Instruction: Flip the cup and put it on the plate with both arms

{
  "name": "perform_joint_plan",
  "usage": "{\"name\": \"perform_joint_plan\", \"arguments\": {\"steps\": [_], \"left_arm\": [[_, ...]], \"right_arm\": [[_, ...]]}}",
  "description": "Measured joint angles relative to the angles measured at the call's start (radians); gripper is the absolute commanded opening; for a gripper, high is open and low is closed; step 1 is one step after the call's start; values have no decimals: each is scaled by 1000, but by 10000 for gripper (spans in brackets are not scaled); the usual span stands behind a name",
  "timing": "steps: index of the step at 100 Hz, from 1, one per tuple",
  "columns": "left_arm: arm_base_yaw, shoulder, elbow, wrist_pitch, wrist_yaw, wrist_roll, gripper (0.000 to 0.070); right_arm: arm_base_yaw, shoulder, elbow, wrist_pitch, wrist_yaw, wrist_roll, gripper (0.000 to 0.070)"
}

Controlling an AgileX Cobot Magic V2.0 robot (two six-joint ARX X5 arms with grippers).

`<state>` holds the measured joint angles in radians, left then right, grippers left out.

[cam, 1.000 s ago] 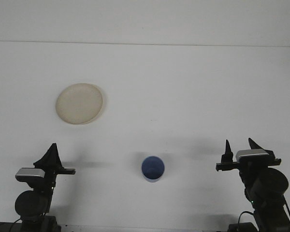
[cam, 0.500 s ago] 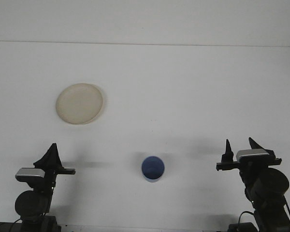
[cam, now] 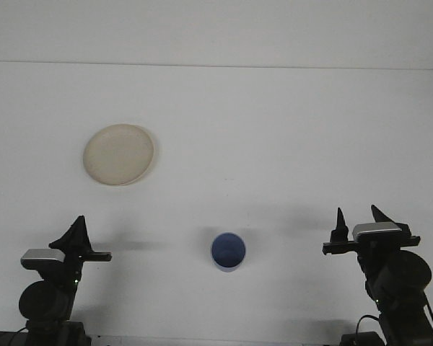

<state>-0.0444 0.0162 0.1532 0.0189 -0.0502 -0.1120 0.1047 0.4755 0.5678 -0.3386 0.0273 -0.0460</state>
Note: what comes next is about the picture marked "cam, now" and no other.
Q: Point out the pale blue cup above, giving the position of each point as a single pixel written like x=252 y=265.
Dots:
x=228 y=252

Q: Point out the pale round plate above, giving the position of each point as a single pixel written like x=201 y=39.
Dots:
x=119 y=155

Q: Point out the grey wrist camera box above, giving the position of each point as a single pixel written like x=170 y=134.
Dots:
x=41 y=256
x=379 y=230

